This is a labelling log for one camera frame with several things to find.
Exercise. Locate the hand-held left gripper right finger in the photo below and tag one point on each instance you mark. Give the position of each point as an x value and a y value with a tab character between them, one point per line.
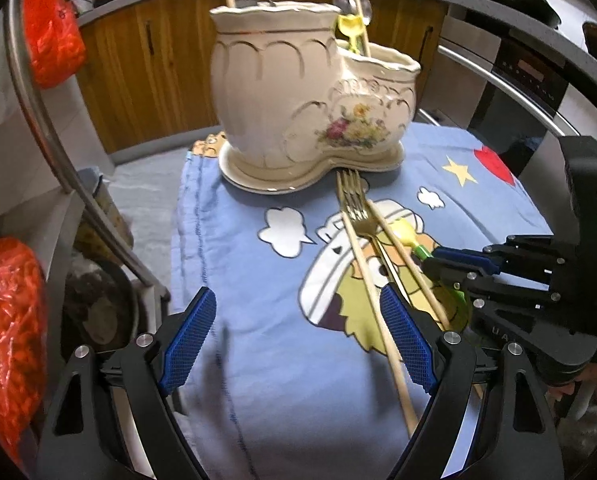
408	342

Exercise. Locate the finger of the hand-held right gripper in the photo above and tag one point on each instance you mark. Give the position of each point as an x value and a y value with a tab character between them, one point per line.
453	277
461	258

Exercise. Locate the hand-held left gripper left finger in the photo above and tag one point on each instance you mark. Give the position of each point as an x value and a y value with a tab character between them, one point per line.
188	342

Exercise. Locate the gold fork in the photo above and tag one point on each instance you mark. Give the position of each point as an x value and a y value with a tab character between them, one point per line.
353	200

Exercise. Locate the cream floral ceramic utensil holder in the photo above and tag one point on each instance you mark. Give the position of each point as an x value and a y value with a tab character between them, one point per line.
268	100

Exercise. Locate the blue cartoon printed cloth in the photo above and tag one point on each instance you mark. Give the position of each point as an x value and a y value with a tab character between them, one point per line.
258	310

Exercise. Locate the dark cooking pot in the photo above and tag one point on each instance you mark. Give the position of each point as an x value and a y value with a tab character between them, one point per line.
103	305

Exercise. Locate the plastic jar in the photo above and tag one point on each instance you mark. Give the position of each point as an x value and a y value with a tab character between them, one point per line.
108	210

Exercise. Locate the filled red plastic bag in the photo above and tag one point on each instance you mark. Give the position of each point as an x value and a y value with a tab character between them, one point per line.
8	340

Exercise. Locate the stainless steel oven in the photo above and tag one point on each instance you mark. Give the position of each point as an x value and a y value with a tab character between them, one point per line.
528	72

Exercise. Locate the steel shelf rack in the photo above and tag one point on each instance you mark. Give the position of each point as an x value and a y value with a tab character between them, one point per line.
43	125

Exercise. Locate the wooden kitchen cabinet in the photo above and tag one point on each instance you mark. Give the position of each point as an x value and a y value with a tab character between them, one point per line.
168	60

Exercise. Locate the hanging red plastic bag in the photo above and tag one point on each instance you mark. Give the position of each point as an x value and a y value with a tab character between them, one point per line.
53	45

